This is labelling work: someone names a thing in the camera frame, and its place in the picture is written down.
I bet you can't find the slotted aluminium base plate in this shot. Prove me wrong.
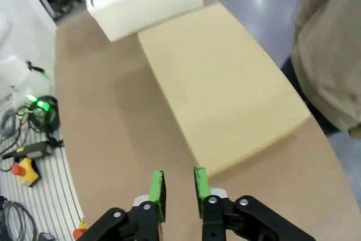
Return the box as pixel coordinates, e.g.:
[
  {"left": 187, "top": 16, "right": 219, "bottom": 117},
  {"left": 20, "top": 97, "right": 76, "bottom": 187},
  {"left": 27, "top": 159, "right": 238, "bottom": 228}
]
[{"left": 0, "top": 126, "right": 86, "bottom": 241}]

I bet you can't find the red emergency stop button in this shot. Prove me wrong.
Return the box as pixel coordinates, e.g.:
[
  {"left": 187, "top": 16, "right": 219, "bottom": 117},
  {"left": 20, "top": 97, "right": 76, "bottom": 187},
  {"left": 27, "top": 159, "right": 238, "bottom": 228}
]
[{"left": 72, "top": 217, "right": 89, "bottom": 238}]

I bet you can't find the yellow emergency stop button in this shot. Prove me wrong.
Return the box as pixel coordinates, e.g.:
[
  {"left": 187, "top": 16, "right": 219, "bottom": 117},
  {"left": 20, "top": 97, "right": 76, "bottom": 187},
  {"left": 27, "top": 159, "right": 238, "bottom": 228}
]
[{"left": 12, "top": 157, "right": 41, "bottom": 189}]

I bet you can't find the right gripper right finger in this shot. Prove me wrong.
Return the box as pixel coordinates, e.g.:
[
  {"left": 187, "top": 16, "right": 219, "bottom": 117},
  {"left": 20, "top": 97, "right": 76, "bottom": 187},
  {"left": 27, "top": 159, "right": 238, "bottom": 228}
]
[{"left": 193, "top": 166, "right": 315, "bottom": 241}]

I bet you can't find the black device with green light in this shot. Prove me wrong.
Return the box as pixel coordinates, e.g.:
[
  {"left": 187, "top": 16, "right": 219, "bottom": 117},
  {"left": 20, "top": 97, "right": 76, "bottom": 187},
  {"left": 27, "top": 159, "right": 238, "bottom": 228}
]
[{"left": 27, "top": 95, "right": 61, "bottom": 132}]

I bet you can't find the person in beige sweater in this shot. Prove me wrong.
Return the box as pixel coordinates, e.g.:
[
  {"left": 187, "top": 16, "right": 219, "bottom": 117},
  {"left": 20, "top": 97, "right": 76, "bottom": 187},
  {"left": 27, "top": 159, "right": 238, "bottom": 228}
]
[{"left": 280, "top": 0, "right": 361, "bottom": 138}]

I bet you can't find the grey cable bundle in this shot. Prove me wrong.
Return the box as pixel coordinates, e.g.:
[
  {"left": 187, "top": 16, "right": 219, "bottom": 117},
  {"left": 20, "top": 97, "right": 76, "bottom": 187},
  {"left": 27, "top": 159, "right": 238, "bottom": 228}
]
[
  {"left": 0, "top": 107, "right": 20, "bottom": 142},
  {"left": 0, "top": 195, "right": 39, "bottom": 241}
]

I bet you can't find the white plastic storage box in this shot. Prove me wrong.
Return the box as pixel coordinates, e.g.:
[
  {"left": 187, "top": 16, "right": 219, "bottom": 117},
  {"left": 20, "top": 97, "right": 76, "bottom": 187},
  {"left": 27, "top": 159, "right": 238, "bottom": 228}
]
[{"left": 84, "top": 0, "right": 205, "bottom": 43}]

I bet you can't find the black handheld controller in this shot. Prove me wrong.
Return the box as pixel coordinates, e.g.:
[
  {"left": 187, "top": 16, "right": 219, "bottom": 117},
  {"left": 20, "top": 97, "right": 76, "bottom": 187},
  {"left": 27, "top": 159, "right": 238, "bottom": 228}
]
[{"left": 2, "top": 140, "right": 64, "bottom": 160}]

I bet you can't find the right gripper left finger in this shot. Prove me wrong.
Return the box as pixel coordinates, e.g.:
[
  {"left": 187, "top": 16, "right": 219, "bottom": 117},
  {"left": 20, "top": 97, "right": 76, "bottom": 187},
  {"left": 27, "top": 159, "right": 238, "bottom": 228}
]
[{"left": 84, "top": 170, "right": 168, "bottom": 241}]

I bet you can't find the black power adapter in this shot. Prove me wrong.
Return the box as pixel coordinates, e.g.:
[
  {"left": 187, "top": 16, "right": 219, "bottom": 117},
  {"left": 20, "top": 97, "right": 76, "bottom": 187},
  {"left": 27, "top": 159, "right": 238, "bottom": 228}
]
[{"left": 37, "top": 231, "right": 59, "bottom": 241}]

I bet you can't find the tan cardboard shoe box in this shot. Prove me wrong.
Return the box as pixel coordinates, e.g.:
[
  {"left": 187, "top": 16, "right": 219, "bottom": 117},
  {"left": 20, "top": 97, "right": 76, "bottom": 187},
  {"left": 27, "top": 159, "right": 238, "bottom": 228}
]
[{"left": 137, "top": 1, "right": 312, "bottom": 178}]

